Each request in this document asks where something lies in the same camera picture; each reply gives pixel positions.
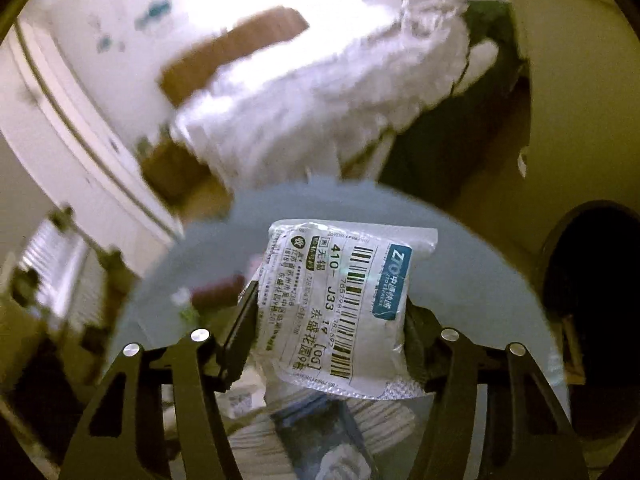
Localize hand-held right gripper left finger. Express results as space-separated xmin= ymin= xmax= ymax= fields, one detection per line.
xmin=59 ymin=280 xmax=261 ymax=480

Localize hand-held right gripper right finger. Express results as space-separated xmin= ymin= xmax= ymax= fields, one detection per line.
xmin=402 ymin=300 xmax=586 ymax=480

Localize white labelled parcel bag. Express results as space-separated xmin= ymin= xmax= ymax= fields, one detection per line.
xmin=255 ymin=219 xmax=440 ymax=402

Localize black trash bin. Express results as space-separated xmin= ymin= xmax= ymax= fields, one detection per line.
xmin=542 ymin=200 xmax=640 ymax=321

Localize green plastic wrapper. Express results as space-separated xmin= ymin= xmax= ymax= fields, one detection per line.
xmin=175 ymin=287 xmax=202 ymax=324

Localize white printed paper slip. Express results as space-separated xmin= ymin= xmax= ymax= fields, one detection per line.
xmin=220 ymin=389 xmax=267 ymax=419

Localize blue packet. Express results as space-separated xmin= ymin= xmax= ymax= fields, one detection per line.
xmin=272 ymin=395 xmax=382 ymax=480

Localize wooden nightstand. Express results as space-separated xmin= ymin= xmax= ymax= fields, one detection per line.
xmin=142 ymin=140 xmax=227 ymax=207

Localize white slatted panel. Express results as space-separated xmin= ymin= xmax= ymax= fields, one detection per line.
xmin=20 ymin=220 xmax=102 ymax=332

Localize brown cardboard box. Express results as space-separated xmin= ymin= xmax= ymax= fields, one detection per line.
xmin=159 ymin=7 xmax=311 ymax=107

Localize white door frame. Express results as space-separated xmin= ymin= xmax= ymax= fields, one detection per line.
xmin=0 ymin=20 xmax=187 ymax=242

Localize blue cloud wall stickers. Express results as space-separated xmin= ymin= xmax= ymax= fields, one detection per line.
xmin=85 ymin=0 xmax=173 ymax=53

